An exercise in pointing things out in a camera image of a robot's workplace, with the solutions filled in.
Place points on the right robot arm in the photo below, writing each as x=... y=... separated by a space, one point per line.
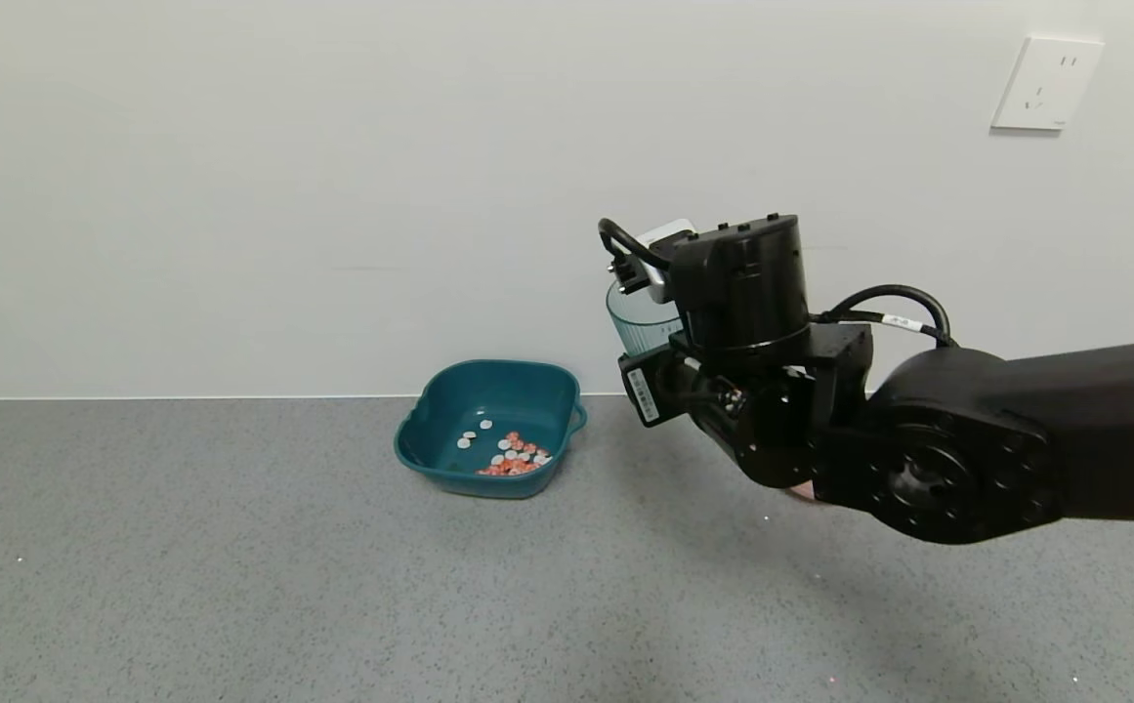
x=1094 y=430

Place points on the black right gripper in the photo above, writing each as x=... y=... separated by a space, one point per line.
x=642 y=394

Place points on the teal plastic basin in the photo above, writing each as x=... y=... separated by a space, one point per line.
x=518 y=395

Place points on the red and white solid pieces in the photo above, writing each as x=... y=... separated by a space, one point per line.
x=513 y=464

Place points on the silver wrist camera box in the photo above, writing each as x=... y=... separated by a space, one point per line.
x=669 y=234

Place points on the white wall socket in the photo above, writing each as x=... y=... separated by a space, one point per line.
x=1047 y=83

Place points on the clear plastic cup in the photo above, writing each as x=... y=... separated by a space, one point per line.
x=640 y=327

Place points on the pink bowl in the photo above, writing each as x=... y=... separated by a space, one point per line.
x=801 y=493

